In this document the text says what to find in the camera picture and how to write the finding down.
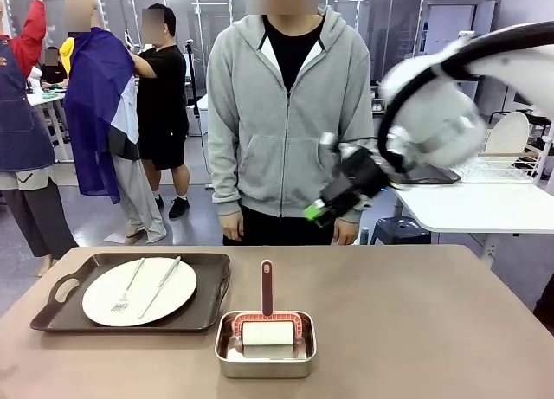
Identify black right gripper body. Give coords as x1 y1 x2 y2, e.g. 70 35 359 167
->
322 150 393 222

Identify dark brown serving tray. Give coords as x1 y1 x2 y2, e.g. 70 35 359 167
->
29 252 233 334

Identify person's right forearm grey sleeve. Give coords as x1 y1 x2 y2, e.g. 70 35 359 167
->
207 143 244 218

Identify person's left hand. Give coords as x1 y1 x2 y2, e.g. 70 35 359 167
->
332 219 358 246

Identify person's right hand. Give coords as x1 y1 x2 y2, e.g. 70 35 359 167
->
222 211 245 242

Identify dark grey plastic stool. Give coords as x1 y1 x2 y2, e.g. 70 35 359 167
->
370 216 433 246

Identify black flat tray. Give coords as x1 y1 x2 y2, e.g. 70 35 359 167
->
397 164 462 186

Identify white shoe rack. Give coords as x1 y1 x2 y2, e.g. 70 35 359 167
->
370 85 386 114

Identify person in grey hoodie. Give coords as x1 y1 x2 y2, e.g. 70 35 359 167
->
206 0 376 247

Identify white side table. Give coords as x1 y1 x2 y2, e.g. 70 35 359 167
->
391 167 554 268

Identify cream plate in rack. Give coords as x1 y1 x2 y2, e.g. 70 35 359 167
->
483 113 519 157
514 112 531 153

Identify white round dinner plate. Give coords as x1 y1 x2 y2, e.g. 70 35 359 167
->
81 258 198 327

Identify rectangular stainless steel container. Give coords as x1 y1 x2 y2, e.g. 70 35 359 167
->
214 310 318 379

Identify silver table knife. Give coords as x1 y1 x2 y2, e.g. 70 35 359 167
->
137 255 182 320

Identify black tripod stand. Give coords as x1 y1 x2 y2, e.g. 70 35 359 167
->
184 38 204 119

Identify person in black t-shirt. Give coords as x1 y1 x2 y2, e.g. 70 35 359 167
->
132 3 191 221

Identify silver fork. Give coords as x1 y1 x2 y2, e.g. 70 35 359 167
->
110 257 146 312

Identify grey door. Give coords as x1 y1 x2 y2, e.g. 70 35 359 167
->
449 0 497 114

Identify dark bulky object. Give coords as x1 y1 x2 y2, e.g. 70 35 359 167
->
533 281 554 329

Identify person in blue cape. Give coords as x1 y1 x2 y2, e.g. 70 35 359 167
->
60 0 168 244

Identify white background desk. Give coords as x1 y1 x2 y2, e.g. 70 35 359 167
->
25 85 73 164

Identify seated person in black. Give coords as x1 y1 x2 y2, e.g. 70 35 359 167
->
41 46 70 88

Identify mannequin with denim apron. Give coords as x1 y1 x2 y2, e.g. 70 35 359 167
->
0 0 79 279

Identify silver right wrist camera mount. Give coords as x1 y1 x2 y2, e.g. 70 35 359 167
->
319 132 363 160

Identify pink-handled lint roller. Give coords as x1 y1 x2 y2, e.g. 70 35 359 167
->
233 259 302 360

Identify white wire dish rack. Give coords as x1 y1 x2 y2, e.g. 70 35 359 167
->
449 130 542 184

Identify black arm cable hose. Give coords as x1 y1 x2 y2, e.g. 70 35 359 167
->
375 20 554 175

